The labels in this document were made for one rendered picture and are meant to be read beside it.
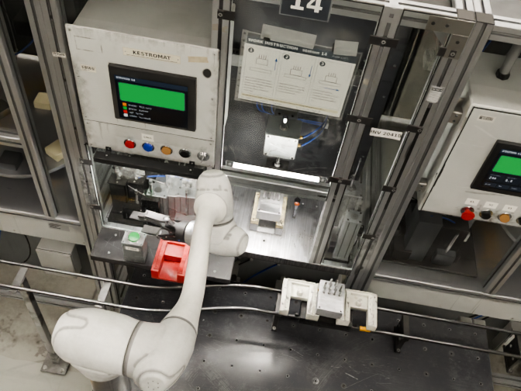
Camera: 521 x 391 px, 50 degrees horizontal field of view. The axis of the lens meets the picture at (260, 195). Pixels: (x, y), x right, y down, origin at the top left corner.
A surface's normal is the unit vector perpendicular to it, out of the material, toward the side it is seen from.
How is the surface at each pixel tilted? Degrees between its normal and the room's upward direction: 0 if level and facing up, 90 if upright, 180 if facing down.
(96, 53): 90
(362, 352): 0
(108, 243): 0
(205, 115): 90
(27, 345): 0
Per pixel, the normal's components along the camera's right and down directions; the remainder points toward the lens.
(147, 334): 0.27, -0.77
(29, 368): 0.10, -0.64
